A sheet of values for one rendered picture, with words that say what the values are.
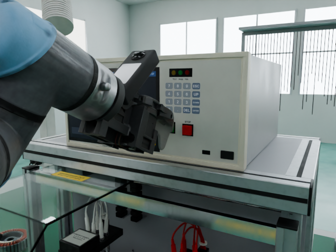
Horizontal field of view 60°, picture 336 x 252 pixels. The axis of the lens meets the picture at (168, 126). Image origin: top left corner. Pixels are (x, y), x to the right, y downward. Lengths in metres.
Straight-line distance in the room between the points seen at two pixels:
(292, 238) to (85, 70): 0.38
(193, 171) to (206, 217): 0.08
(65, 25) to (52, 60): 1.48
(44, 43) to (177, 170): 0.34
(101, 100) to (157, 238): 0.54
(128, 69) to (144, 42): 7.72
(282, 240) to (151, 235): 0.42
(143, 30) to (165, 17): 0.72
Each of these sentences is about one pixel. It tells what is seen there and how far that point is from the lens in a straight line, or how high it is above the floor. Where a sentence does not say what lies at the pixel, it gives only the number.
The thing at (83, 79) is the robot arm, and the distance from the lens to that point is 0.33.
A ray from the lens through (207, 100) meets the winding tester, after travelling 0.53.
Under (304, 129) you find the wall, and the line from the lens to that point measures 6.86.
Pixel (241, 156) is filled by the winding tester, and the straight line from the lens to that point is 0.52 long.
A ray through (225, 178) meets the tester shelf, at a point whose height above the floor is 1.11.
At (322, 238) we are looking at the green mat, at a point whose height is 0.75.
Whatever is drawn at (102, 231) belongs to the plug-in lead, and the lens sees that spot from 0.75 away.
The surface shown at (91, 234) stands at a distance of 0.74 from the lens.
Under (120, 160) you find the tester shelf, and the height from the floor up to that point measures 1.11.
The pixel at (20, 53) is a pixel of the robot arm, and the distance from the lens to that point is 0.29.
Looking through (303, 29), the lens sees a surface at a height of 1.88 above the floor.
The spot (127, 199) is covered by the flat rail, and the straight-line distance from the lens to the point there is 0.63.
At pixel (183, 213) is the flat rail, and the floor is 1.03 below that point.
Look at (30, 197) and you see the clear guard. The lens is 0.59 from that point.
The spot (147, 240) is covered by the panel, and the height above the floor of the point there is 0.84.
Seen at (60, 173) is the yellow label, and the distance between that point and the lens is 0.71.
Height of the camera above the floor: 1.27
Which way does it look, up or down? 9 degrees down
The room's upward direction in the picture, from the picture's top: straight up
